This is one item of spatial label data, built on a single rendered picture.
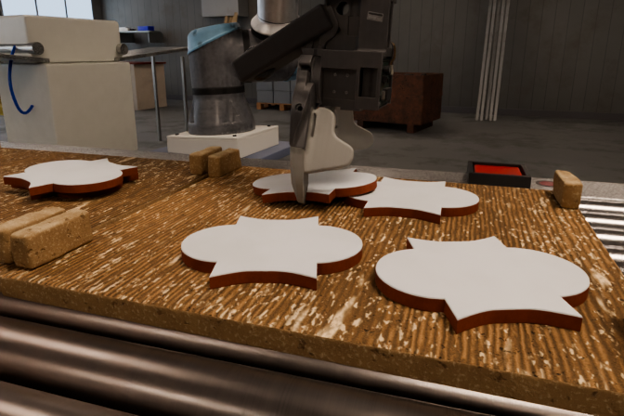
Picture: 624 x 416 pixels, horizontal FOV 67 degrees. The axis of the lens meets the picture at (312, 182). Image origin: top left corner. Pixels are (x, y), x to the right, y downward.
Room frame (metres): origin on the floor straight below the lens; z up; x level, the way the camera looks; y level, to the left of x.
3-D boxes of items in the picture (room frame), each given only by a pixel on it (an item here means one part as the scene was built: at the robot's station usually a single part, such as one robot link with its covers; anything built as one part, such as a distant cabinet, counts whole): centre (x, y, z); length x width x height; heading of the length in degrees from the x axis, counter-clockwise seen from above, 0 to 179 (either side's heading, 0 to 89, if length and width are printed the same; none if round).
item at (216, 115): (1.08, 0.21, 0.96); 0.15 x 0.15 x 0.10
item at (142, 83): (10.12, 4.35, 0.45); 2.63 x 0.84 x 0.90; 67
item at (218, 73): (1.09, 0.21, 1.08); 0.13 x 0.12 x 0.14; 101
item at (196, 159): (0.60, 0.14, 0.95); 0.06 x 0.02 x 0.03; 163
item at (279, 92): (9.56, 0.44, 0.55); 1.11 x 0.74 x 1.10; 67
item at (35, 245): (0.33, 0.19, 0.95); 0.06 x 0.02 x 0.03; 162
